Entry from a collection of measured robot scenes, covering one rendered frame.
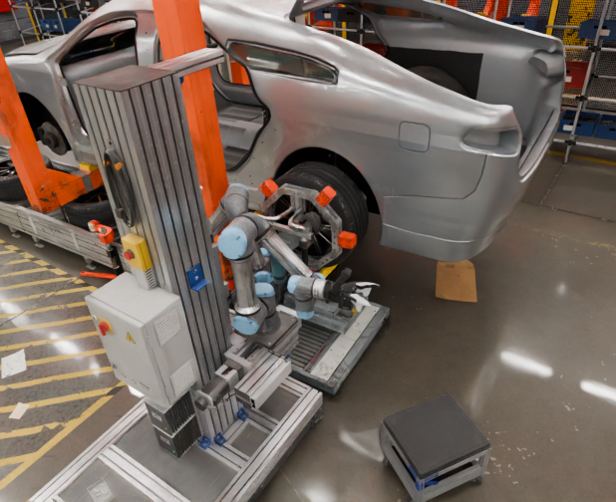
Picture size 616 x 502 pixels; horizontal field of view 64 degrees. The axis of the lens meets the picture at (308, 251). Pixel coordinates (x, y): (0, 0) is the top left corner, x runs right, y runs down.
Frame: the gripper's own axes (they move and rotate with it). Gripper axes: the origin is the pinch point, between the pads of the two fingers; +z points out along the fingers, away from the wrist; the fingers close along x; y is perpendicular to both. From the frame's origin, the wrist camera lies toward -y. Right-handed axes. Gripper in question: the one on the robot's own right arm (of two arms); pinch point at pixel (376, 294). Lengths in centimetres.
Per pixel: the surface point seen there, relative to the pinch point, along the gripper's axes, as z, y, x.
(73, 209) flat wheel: -288, 57, -139
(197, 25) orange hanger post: -110, -90, -72
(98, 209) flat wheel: -269, 57, -146
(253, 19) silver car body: -111, -90, -137
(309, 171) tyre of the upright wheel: -65, -9, -108
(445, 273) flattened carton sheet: 16, 96, -202
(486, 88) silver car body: 26, -38, -271
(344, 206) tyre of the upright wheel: -41, 7, -99
